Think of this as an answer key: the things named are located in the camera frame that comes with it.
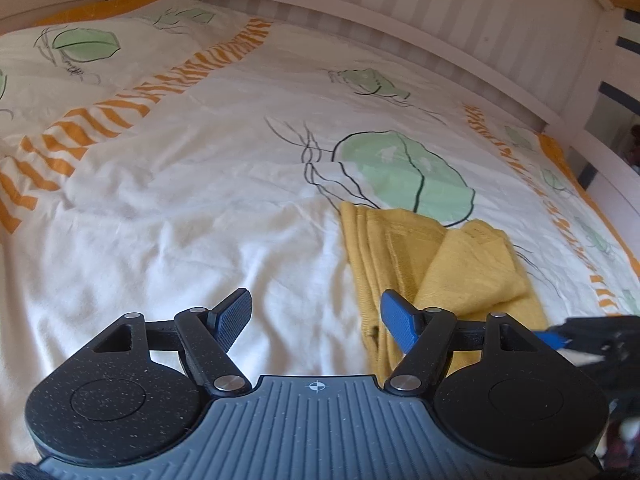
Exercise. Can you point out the leaf printed white duvet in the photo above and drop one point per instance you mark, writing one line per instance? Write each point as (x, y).
(175, 210)

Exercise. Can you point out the white wooden bed frame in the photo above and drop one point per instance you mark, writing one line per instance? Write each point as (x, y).
(450, 10)

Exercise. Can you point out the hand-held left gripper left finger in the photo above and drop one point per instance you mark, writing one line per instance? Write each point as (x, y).
(232, 322)

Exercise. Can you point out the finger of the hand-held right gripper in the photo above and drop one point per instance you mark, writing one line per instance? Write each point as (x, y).
(560, 337)

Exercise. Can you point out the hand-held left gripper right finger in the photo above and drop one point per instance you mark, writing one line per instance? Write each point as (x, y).
(400, 322)

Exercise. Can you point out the grey striped mattress sheet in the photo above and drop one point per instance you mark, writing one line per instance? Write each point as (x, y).
(400, 60)

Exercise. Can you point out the mustard yellow knit sweater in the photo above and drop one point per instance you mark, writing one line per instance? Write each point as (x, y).
(450, 270)

